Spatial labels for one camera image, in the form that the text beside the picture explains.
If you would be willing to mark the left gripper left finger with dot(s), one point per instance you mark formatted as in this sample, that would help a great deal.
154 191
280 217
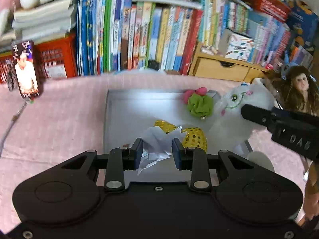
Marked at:
119 160

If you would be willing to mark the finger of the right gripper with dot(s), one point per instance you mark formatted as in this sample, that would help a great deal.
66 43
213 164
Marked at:
257 115

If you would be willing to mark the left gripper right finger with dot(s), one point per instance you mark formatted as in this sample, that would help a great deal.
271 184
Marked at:
195 160

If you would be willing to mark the gold sequin pillow bow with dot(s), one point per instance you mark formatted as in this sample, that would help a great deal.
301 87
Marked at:
194 137

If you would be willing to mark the white plush cat toy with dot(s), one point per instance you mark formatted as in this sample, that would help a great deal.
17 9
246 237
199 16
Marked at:
229 128

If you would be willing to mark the white paper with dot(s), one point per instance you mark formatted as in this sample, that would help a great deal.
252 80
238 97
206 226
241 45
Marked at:
157 145

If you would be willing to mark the pink green scrunchie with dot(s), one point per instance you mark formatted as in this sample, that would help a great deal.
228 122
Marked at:
199 103

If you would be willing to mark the long-haired doll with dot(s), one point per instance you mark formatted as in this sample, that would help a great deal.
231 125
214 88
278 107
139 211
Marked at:
298 92

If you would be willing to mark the white paper cup with drawing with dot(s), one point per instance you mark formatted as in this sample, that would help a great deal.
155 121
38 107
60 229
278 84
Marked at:
261 159

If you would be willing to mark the white grey cardboard box tray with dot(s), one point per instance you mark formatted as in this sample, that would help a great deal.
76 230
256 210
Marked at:
128 113

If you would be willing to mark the pink striped tablecloth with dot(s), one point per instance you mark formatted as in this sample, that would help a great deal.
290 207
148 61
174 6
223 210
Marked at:
66 120

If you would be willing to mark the white patterned label box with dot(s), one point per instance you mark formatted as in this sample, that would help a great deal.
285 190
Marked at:
237 46

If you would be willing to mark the wooden drawer organizer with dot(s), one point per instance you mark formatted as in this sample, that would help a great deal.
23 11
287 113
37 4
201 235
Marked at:
207 65

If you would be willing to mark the small black box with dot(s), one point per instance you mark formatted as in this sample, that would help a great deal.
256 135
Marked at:
152 64

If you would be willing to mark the blue cardboard box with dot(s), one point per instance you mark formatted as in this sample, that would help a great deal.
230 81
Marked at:
303 20

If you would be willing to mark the red basket on top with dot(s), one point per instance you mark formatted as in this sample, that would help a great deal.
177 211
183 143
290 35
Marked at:
276 8

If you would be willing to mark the red plastic crate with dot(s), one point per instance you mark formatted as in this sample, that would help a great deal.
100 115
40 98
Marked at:
56 58

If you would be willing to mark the row of upright books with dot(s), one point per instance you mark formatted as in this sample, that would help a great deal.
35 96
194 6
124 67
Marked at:
119 35

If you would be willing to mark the smartphone on stand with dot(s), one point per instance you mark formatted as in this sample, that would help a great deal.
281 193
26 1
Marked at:
26 73

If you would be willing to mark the stack of books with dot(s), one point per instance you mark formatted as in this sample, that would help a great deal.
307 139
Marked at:
38 21

